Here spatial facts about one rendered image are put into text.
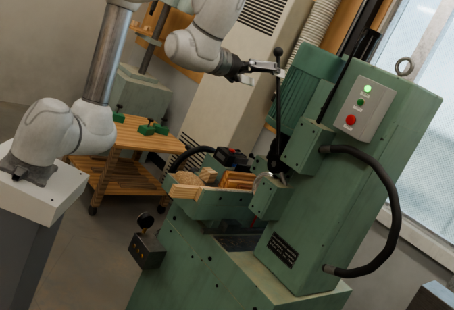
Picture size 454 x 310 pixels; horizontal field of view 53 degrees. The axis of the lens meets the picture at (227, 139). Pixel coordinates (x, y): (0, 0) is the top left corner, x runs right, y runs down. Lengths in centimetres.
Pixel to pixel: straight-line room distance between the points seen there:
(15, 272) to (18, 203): 26
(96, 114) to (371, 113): 100
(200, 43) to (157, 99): 263
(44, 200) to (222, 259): 62
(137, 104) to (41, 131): 222
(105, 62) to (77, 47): 276
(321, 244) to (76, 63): 356
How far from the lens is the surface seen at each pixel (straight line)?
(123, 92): 370
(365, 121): 127
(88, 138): 176
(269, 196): 140
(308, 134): 134
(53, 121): 164
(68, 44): 448
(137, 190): 314
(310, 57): 153
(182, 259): 166
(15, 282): 182
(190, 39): 127
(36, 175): 172
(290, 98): 155
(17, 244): 174
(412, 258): 281
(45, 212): 165
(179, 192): 145
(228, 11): 126
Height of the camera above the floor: 148
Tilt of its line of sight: 14 degrees down
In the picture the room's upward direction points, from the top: 25 degrees clockwise
